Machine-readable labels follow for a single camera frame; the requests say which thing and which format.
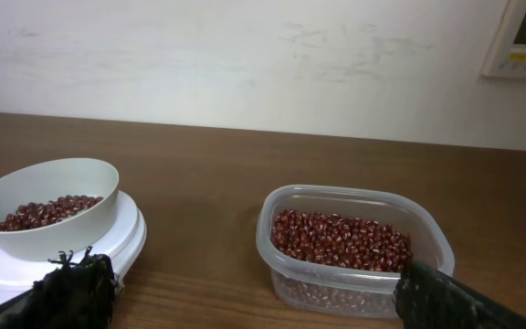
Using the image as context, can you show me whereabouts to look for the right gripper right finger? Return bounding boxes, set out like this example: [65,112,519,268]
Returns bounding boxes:
[394,261,526,329]

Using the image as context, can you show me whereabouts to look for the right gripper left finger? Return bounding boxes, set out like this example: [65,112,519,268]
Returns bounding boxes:
[0,247,118,329]

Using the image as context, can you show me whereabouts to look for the white digital kitchen scale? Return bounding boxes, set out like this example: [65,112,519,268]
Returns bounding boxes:
[0,191,147,304]

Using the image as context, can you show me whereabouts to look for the white round bowl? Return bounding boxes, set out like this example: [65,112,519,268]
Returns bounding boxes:
[0,158,120,261]

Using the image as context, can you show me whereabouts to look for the red beans in bowl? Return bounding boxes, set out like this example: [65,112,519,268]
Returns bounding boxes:
[0,195,103,231]

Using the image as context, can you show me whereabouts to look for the red adzuki beans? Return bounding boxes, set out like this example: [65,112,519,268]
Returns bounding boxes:
[270,209,414,314]

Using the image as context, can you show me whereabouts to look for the clear plastic bean container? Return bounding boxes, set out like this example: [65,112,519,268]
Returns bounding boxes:
[256,185,455,318]

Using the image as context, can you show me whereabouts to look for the white wall control panel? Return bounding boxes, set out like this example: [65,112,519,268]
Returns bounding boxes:
[481,0,526,80]

